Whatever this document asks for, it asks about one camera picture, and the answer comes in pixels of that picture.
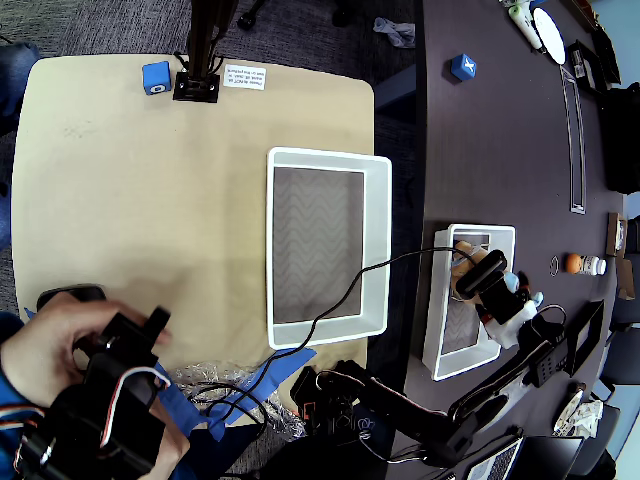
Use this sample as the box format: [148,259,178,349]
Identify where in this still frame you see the crumpled white paper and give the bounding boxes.
[574,399,606,440]

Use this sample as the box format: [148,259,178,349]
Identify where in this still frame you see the black webcam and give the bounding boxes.
[457,249,509,296]

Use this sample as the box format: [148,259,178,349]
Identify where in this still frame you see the flat brown cardboard piece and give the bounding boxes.
[614,257,637,301]

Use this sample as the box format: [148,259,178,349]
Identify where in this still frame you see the small white tray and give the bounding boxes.
[422,223,516,382]

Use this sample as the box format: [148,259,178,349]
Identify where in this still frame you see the black computer mouse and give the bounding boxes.
[37,283,107,311]

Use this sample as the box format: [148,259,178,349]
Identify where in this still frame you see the black open tray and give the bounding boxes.
[567,298,606,377]

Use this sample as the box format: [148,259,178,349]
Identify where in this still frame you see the white printed label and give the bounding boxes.
[222,63,267,92]

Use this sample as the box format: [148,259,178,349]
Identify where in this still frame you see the blue cube with X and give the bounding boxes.
[448,53,478,81]

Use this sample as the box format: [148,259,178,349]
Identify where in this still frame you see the white round plate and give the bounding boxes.
[530,5,568,65]

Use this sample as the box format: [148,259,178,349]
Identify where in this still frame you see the dark grey chair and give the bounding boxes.
[599,329,640,387]
[612,287,640,331]

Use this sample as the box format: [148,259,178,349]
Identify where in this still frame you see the grey laptop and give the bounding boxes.
[467,434,586,480]

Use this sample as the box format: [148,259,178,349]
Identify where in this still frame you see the blue cube with O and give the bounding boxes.
[141,60,173,96]

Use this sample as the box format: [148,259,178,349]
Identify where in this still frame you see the white bottle green cap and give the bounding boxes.
[507,3,544,50]

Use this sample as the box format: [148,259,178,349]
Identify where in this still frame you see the clear plastic wrap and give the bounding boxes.
[169,362,307,441]

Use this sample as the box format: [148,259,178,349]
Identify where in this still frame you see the black and red clamp pile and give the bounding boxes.
[289,367,351,436]

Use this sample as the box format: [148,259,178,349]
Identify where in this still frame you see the large white tray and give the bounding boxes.
[266,146,393,350]

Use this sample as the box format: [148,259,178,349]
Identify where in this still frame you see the grey cloth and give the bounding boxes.
[372,17,417,50]

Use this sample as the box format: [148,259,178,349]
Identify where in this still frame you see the person's left hand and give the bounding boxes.
[0,291,174,401]

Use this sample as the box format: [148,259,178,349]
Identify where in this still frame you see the person's right hand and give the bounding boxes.
[144,397,192,476]

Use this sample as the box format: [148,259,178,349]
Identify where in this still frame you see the open brown cardboard box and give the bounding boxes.
[605,212,629,257]

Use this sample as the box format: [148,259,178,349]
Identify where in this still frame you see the black webcam cable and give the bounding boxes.
[184,247,474,441]

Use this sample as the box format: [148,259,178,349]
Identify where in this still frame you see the black camera post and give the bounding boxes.
[172,0,236,104]

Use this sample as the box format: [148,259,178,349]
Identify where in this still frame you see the plate with small parts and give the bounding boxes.
[552,387,584,435]

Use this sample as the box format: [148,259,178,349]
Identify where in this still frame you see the dark blue fabric seat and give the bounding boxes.
[0,42,41,139]

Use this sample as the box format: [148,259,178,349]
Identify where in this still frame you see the black leader arm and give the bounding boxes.
[19,304,174,480]

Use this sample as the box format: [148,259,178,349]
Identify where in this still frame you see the tan plush bear blue paws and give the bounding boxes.
[451,239,545,307]

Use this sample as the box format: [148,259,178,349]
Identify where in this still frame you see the black open case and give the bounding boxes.
[567,29,622,96]

